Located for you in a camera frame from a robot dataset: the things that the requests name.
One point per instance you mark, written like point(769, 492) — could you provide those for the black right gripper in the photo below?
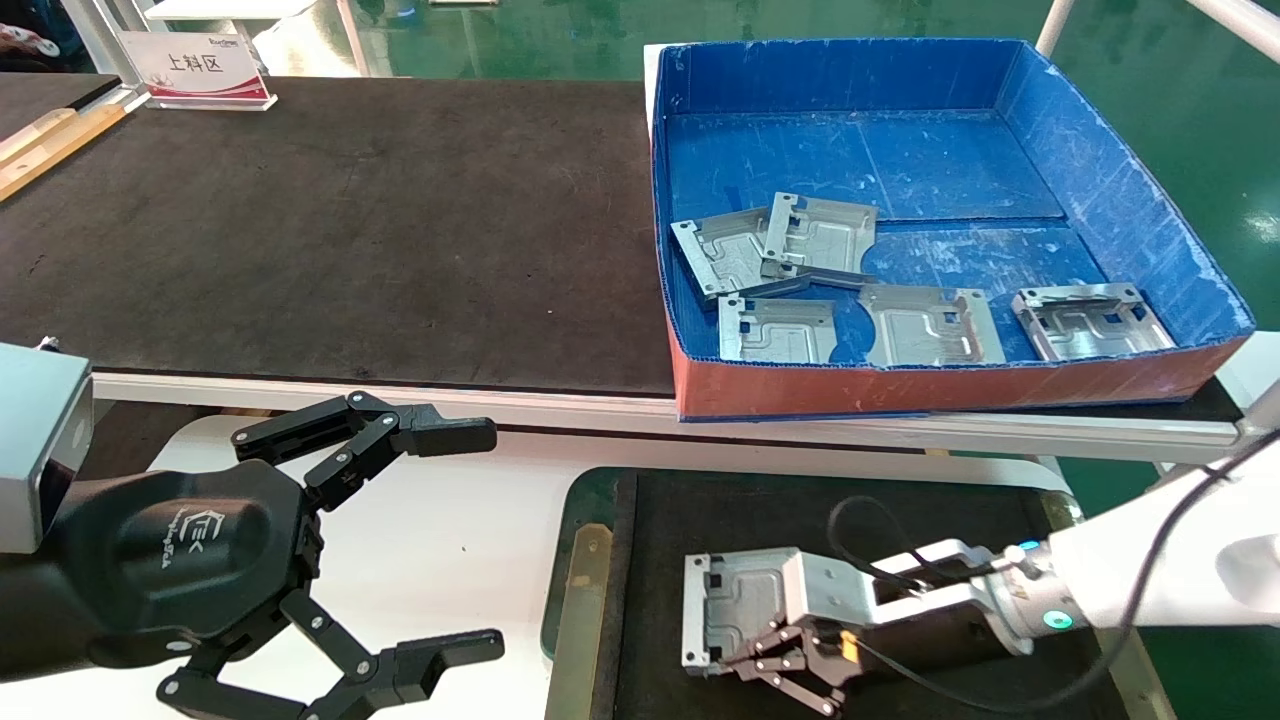
point(930, 635)

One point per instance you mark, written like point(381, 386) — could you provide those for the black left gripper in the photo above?
point(190, 560)

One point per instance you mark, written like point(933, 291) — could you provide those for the stamped grey metal plate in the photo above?
point(745, 595)
point(775, 335)
point(1090, 325)
point(720, 255)
point(820, 235)
point(930, 330)

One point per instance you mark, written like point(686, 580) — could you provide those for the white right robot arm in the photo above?
point(1150, 570)

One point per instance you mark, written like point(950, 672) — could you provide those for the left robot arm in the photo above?
point(25, 625)

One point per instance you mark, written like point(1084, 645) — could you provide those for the black tray container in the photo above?
point(750, 510)

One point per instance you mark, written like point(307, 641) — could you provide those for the black belt conveyor table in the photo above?
point(350, 230)

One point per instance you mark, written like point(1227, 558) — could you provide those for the blue corrugated plastic bin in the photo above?
point(900, 160)

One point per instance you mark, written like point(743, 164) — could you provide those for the white red acrylic sign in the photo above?
point(195, 65)

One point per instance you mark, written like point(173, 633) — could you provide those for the brown wooden batten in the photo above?
point(60, 150)

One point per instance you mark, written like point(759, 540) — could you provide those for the white table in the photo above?
point(230, 8)

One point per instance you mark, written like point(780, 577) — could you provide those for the pale wooden batten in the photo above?
point(35, 128)

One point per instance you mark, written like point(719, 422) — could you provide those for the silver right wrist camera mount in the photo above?
point(835, 585)

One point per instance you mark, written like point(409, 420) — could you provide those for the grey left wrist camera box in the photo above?
point(35, 440)

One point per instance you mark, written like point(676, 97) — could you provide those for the grey metal tube frame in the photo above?
point(105, 35)

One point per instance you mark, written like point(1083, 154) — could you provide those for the white metal pole frame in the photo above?
point(1052, 22)

